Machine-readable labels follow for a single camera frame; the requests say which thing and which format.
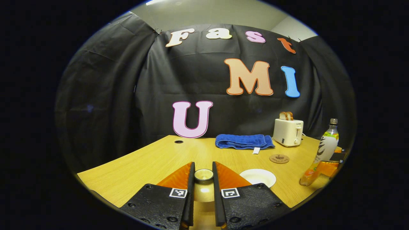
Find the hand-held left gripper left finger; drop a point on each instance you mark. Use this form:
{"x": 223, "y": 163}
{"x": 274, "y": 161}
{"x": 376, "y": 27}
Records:
{"x": 191, "y": 204}

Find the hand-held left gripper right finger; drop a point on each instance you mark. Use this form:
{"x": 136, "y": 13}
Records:
{"x": 217, "y": 204}

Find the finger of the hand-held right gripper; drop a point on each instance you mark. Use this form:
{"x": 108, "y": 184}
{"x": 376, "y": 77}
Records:
{"x": 338, "y": 156}
{"x": 327, "y": 169}

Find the plastic water bottle orange label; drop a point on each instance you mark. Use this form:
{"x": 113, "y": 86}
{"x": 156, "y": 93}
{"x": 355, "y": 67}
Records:
{"x": 326, "y": 143}

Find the white teacup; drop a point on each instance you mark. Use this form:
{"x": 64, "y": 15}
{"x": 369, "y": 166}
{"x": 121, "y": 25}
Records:
{"x": 255, "y": 177}

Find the round cork coaster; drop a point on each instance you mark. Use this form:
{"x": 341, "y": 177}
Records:
{"x": 279, "y": 158}

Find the cream toaster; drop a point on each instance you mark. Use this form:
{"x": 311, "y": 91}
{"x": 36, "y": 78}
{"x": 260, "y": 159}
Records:
{"x": 287, "y": 132}

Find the toast bread slice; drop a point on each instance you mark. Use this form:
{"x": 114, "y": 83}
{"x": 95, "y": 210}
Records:
{"x": 283, "y": 116}
{"x": 289, "y": 115}

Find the folded blue towel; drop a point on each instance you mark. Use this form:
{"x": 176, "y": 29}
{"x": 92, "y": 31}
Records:
{"x": 243, "y": 141}

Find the black backdrop cloth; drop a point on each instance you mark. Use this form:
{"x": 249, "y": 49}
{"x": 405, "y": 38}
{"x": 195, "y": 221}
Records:
{"x": 127, "y": 95}

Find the ceiling light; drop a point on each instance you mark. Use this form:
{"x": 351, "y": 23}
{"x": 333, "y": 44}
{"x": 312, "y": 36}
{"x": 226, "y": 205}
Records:
{"x": 155, "y": 2}

